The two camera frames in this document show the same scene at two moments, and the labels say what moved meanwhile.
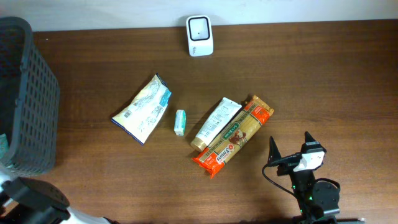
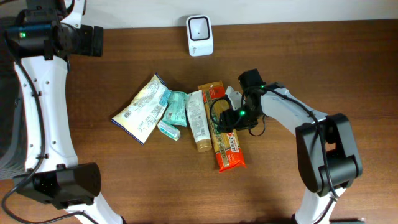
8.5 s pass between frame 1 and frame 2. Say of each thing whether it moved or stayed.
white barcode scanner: stayed
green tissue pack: moved
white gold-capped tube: moved
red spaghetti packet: moved
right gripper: moved
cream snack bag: stayed
